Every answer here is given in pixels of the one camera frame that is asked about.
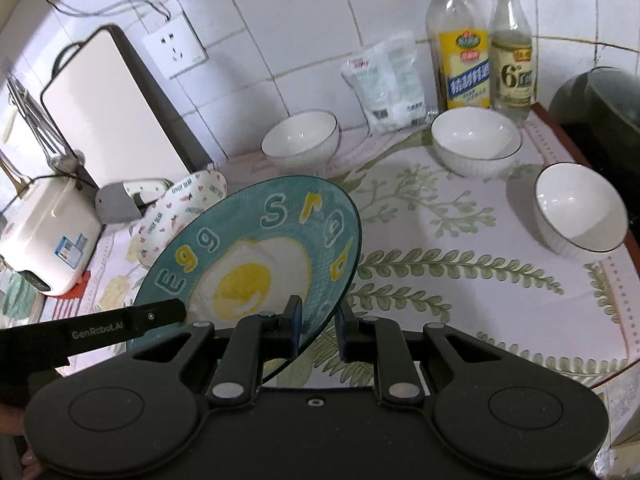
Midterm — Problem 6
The glass pot lid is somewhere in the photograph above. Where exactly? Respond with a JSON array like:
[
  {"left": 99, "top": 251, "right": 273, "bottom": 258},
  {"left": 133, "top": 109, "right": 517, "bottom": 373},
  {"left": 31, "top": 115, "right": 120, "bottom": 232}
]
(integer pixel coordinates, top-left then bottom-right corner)
[{"left": 585, "top": 66, "right": 640, "bottom": 136}]

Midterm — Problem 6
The clear bottle with yellow cap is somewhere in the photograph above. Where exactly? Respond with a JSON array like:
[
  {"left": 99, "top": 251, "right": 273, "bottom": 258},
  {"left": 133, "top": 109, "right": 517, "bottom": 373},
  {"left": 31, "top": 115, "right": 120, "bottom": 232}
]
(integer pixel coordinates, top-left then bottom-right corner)
[{"left": 487, "top": 0, "right": 538, "bottom": 123}]

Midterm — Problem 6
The green patterned mat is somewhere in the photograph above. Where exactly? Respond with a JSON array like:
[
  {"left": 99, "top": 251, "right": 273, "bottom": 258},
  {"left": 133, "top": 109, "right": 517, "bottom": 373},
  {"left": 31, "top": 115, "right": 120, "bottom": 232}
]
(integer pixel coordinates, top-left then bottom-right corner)
[{"left": 0, "top": 270, "right": 48, "bottom": 321}]

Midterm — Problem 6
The yellow label glass bottle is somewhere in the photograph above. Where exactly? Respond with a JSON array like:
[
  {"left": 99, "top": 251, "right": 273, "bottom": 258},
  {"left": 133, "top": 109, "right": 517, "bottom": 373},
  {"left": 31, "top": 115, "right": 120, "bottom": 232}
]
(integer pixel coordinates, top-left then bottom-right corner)
[{"left": 425, "top": 0, "right": 492, "bottom": 111}]

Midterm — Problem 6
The floral tablecloth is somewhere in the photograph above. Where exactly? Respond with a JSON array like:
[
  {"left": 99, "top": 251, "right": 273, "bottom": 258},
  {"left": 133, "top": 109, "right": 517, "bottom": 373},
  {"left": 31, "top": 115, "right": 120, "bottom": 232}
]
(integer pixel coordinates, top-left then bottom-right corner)
[{"left": 0, "top": 102, "right": 640, "bottom": 391}]

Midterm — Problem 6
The white cutting board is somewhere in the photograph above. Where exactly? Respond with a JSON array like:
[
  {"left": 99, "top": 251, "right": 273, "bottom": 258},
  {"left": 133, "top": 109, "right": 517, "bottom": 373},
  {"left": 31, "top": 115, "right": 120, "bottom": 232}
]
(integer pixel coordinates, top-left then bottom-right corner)
[{"left": 40, "top": 24, "right": 218, "bottom": 196}]

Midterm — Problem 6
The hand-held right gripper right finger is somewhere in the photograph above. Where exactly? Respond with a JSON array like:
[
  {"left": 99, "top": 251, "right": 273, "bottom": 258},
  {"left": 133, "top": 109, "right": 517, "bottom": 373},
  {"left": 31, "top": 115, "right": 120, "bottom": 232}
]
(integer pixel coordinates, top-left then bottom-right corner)
[{"left": 336, "top": 304, "right": 502, "bottom": 408}]

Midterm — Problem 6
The white rabbit print plate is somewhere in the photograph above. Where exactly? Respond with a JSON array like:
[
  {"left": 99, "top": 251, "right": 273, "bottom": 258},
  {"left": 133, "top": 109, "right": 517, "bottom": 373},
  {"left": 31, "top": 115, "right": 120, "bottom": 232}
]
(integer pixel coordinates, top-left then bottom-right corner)
[{"left": 129, "top": 170, "right": 228, "bottom": 268}]

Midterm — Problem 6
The hanging metal ladle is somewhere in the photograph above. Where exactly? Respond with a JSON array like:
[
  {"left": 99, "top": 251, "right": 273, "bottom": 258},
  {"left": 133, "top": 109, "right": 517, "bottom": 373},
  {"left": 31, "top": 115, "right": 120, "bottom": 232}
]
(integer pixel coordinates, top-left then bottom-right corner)
[{"left": 7, "top": 77, "right": 83, "bottom": 171}]

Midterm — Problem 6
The white power strip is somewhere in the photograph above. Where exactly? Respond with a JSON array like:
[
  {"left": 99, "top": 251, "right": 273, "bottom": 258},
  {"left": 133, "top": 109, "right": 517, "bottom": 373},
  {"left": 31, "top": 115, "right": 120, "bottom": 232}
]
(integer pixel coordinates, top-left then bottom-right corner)
[{"left": 120, "top": 176, "right": 176, "bottom": 206}]

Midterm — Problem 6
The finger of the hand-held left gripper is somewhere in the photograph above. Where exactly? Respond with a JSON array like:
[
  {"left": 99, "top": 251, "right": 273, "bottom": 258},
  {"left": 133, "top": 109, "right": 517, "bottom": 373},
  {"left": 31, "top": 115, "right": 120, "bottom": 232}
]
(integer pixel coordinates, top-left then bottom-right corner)
[{"left": 131, "top": 298, "right": 187, "bottom": 336}]

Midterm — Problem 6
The white plastic salt bag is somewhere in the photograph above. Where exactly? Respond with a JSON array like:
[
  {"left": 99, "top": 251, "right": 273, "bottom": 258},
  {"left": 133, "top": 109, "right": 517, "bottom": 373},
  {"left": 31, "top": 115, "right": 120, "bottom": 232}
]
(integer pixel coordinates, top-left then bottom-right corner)
[{"left": 341, "top": 32, "right": 433, "bottom": 136}]

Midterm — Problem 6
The white rice cooker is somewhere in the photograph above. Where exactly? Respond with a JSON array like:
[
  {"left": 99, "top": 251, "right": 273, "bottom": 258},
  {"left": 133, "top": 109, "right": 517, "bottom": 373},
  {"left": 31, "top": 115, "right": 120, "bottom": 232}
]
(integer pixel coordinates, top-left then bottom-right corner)
[{"left": 0, "top": 175, "right": 103, "bottom": 297}]

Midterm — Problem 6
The white bowl with dark rim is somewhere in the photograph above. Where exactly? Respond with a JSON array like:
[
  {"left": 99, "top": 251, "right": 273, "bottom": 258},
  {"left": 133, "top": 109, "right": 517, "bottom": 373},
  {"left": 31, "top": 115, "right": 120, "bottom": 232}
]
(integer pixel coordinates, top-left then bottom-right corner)
[
  {"left": 260, "top": 110, "right": 341, "bottom": 171},
  {"left": 534, "top": 162, "right": 630, "bottom": 261},
  {"left": 431, "top": 108, "right": 523, "bottom": 179}
]

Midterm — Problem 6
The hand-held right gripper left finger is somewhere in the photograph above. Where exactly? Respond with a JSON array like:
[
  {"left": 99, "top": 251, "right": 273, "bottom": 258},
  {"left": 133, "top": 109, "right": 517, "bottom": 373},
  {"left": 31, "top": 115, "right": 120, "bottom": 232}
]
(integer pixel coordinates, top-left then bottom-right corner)
[{"left": 131, "top": 296, "right": 304, "bottom": 408}]

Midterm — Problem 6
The teal fried egg print plate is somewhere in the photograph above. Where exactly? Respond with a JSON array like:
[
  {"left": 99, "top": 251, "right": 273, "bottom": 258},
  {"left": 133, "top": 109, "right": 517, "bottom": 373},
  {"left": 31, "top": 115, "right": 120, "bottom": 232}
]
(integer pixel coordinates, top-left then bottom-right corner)
[{"left": 126, "top": 175, "right": 363, "bottom": 386}]

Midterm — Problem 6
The dark cooking pot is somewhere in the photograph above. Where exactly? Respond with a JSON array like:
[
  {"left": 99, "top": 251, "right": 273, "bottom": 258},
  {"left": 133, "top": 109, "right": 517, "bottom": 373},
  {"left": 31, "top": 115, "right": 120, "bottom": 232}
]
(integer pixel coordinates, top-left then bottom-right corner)
[{"left": 547, "top": 66, "right": 640, "bottom": 171}]

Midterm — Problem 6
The white wall socket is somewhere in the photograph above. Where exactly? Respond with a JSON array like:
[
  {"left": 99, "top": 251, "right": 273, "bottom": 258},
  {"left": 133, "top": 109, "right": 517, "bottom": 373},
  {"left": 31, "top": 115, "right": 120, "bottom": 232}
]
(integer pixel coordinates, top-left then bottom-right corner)
[{"left": 141, "top": 10, "right": 208, "bottom": 80}]

